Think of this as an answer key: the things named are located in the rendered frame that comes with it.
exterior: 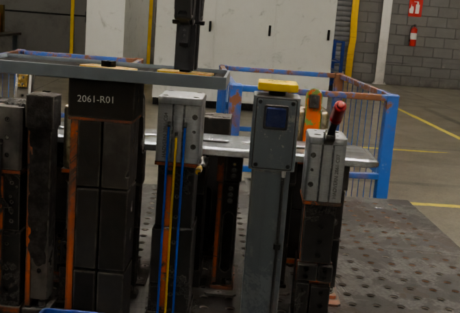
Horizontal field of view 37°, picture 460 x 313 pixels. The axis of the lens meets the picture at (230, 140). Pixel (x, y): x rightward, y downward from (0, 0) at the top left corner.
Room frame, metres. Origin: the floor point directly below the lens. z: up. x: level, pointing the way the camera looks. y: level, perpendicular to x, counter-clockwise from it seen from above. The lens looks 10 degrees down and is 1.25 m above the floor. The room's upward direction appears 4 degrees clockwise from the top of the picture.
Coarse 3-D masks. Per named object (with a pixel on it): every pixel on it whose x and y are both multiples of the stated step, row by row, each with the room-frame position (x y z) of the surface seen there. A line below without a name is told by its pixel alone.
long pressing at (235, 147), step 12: (60, 132) 1.33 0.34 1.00; (156, 132) 1.41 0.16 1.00; (144, 144) 1.28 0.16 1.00; (204, 144) 1.32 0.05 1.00; (216, 144) 1.33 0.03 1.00; (228, 144) 1.34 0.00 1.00; (240, 144) 1.35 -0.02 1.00; (300, 144) 1.40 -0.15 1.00; (228, 156) 1.28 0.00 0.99; (240, 156) 1.28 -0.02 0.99; (300, 156) 1.27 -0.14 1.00; (348, 156) 1.31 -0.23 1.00; (360, 156) 1.32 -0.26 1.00; (372, 156) 1.34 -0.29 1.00
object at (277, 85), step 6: (258, 84) 1.01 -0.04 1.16; (264, 84) 1.00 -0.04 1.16; (270, 84) 1.00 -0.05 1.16; (276, 84) 1.00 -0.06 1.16; (282, 84) 1.00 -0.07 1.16; (288, 84) 1.00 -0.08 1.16; (294, 84) 1.01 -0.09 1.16; (270, 90) 1.01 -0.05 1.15; (276, 90) 1.00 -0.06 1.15; (282, 90) 1.00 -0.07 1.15; (288, 90) 1.00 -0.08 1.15; (294, 90) 1.00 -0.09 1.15
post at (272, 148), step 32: (256, 96) 1.00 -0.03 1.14; (288, 96) 1.03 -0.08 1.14; (256, 128) 1.00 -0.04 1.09; (288, 128) 1.00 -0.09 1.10; (256, 160) 1.00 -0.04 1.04; (288, 160) 1.00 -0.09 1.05; (256, 192) 1.00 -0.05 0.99; (256, 224) 1.00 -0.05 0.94; (256, 256) 1.00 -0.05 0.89; (256, 288) 1.00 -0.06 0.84
